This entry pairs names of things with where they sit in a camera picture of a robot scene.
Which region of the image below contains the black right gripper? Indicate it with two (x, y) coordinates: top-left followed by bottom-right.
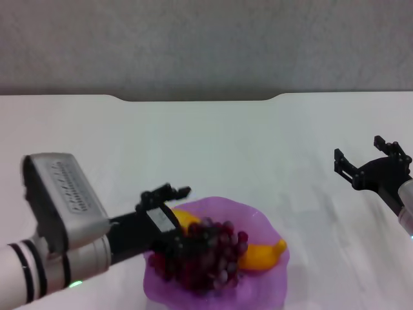
(333, 134), (413, 214)

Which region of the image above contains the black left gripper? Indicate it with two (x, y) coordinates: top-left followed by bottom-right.
(107, 183), (195, 266)

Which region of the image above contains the dark red grape bunch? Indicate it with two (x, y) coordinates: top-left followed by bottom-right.
(150, 218), (250, 292)

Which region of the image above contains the yellow banana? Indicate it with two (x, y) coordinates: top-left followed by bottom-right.
(170, 209), (288, 271)

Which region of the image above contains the purple wavy plastic plate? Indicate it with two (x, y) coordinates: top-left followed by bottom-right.
(143, 196), (290, 310)

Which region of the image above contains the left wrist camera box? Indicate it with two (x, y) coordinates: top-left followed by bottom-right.
(21, 152), (111, 256)

